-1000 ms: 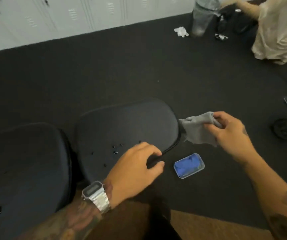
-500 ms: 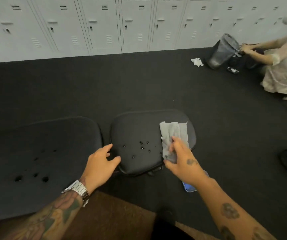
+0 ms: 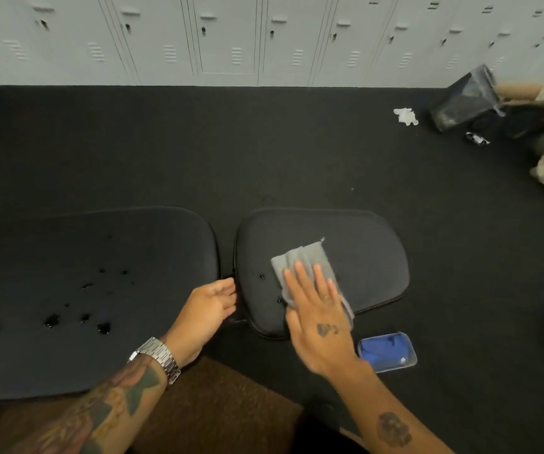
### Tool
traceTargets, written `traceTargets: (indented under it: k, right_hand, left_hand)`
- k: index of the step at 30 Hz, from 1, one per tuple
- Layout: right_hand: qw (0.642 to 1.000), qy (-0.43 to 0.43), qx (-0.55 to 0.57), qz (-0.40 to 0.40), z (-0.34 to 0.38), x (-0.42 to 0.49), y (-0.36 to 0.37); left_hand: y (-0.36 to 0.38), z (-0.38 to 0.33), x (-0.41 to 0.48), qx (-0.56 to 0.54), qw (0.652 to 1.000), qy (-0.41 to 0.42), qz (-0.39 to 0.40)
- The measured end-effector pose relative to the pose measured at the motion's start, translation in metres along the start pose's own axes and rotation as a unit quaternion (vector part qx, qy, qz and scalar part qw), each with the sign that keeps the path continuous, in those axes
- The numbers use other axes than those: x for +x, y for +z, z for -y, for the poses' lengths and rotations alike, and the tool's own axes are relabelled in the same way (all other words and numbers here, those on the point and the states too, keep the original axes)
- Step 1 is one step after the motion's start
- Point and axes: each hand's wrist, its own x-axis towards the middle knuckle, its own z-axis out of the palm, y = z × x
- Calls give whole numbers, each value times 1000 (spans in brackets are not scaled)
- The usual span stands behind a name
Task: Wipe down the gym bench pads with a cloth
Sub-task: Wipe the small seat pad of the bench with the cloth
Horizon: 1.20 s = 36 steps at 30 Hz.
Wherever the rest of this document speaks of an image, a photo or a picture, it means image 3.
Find person's left hand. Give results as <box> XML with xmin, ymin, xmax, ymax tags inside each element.
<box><xmin>164</xmin><ymin>278</ymin><xmax>238</xmax><ymax>369</ymax></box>

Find person's brown trousers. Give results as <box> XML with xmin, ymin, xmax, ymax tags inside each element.
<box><xmin>0</xmin><ymin>355</ymin><xmax>367</xmax><ymax>454</ymax></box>

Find large black seat cushion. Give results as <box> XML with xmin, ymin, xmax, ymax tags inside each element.
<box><xmin>0</xmin><ymin>206</ymin><xmax>221</xmax><ymax>402</ymax></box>

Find person's left forearm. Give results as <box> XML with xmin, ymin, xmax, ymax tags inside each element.
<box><xmin>7</xmin><ymin>359</ymin><xmax>169</xmax><ymax>454</ymax></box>

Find silver metal wristwatch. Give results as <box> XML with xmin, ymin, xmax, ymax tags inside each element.
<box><xmin>127</xmin><ymin>337</ymin><xmax>182</xmax><ymax>386</ymax></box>

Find person's right forearm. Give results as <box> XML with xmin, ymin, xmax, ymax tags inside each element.
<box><xmin>324</xmin><ymin>359</ymin><xmax>457</xmax><ymax>454</ymax></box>

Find row of white metal lockers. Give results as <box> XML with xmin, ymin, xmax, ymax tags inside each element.
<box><xmin>0</xmin><ymin>0</ymin><xmax>544</xmax><ymax>88</ymax></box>

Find small black seat cushion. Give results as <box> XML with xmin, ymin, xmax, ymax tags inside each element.
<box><xmin>233</xmin><ymin>208</ymin><xmax>411</xmax><ymax>340</ymax></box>

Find clear tray with blue cloth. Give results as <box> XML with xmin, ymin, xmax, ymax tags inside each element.
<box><xmin>357</xmin><ymin>332</ymin><xmax>418</xmax><ymax>374</ymax></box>

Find person's right hand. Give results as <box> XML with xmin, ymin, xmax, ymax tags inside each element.
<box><xmin>283</xmin><ymin>261</ymin><xmax>362</xmax><ymax>378</ymax></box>

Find grey microfibre cloth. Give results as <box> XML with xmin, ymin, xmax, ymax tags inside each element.
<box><xmin>270</xmin><ymin>237</ymin><xmax>355</xmax><ymax>329</ymax></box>

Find dark plastic bag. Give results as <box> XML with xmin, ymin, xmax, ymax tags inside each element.
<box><xmin>429</xmin><ymin>64</ymin><xmax>507</xmax><ymax>133</ymax></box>

